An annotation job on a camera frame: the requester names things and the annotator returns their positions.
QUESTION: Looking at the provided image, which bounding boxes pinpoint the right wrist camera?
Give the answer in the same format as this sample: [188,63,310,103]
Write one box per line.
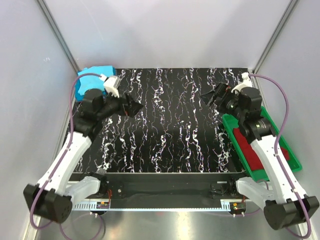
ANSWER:
[231,72,262,119]

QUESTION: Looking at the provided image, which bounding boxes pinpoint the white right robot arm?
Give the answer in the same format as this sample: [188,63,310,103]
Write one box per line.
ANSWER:
[201,83,320,230]

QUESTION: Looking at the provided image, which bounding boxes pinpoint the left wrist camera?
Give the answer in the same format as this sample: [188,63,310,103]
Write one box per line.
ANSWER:
[100,74,121,98]

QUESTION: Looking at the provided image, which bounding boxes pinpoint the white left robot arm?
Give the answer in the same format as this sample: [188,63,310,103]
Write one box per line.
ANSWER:
[23,89,143,224]

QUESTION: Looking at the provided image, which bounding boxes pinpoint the red t shirt in tray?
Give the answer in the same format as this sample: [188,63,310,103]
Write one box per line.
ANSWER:
[233,127,299,180]

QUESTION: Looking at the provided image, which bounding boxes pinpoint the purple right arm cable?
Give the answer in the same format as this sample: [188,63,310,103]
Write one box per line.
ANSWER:
[247,73,312,238]

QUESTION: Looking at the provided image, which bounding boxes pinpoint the green plastic tray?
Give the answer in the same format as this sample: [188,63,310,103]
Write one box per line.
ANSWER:
[222,114,302,181]

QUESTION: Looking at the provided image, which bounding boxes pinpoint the white slotted cable duct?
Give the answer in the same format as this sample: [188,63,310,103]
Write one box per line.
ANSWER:
[72,201,110,211]

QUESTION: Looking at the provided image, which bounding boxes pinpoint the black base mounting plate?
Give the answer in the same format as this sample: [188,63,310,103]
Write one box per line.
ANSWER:
[79,172,256,209]

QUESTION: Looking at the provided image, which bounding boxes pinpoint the light blue t shirt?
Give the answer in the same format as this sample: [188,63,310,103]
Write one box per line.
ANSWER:
[74,65,117,102]

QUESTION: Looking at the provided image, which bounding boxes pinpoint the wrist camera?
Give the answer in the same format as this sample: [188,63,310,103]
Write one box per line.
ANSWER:
[231,72,262,119]
[100,74,121,98]

